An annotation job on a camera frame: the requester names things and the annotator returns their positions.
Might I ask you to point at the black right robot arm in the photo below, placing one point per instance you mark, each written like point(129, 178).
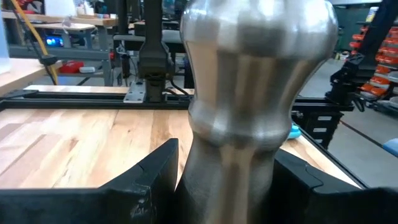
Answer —
point(154, 62)

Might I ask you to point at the grey metal workbench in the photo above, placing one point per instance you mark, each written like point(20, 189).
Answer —
point(77, 54)

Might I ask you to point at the silver table lamp base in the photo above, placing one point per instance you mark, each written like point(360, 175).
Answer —
point(248, 93)

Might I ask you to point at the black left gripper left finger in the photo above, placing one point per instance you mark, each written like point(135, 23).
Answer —
point(140, 199)

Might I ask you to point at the black aluminium table frame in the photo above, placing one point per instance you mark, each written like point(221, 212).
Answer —
point(77, 101)

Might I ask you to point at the blue floor object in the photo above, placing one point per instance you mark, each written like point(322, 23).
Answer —
point(391, 147)

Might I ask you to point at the blue lit screen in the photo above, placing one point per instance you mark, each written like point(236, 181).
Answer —
point(55, 41)

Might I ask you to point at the orange bin shelf rack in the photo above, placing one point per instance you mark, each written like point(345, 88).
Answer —
point(385, 59)

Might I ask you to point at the light wooden desk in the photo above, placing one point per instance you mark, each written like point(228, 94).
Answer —
point(18, 74)

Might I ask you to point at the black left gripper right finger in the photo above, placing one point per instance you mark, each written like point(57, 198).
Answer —
point(311, 202)

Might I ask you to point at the red box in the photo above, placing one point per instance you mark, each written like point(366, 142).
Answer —
point(71, 67)

